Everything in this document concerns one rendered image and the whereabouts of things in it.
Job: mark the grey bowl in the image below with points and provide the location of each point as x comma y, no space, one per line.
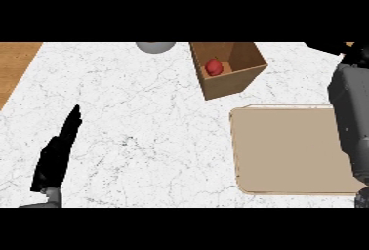
154,47

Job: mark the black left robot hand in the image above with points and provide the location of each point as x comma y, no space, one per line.
55,159

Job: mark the beige tray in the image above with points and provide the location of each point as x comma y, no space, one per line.
288,149

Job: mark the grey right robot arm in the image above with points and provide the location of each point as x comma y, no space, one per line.
350,110

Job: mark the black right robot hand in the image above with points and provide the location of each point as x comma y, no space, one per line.
355,52

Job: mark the brown cardboard box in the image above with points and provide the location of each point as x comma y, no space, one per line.
231,81

